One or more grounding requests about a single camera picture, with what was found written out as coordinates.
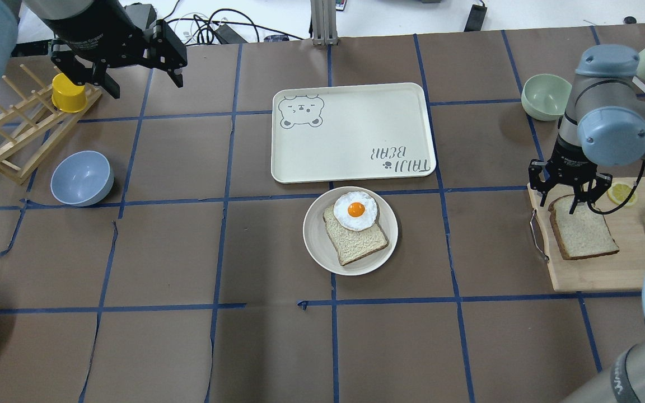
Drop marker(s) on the cream bear tray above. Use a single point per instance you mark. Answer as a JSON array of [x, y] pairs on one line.
[[351, 132]]

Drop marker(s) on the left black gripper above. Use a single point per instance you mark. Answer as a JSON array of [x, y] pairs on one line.
[[94, 29]]

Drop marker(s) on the fried egg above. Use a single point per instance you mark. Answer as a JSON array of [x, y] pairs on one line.
[[356, 211]]

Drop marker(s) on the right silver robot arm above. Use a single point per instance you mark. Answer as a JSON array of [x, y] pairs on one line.
[[603, 125]]

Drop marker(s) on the lemon half slice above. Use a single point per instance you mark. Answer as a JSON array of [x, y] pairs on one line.
[[622, 193]]

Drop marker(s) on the wooden cutting board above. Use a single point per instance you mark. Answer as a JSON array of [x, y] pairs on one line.
[[622, 271]]

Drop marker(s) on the cream round plate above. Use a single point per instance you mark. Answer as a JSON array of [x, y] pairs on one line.
[[321, 249]]

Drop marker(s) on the yellow mug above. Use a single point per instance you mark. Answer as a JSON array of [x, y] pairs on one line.
[[67, 96]]

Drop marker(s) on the blue bowl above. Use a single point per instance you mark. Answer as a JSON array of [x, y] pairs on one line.
[[82, 179]]

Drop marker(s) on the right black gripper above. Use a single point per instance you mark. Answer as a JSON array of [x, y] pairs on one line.
[[570, 160]]

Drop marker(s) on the green bowl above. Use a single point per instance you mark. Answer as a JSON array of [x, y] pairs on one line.
[[544, 97]]

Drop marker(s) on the bread slice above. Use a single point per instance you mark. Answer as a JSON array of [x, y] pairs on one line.
[[581, 235], [352, 246]]

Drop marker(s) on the wooden dish rack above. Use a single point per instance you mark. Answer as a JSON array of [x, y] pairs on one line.
[[31, 123]]

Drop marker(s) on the bread slice on plate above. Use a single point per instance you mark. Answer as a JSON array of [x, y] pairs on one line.
[[352, 246]]

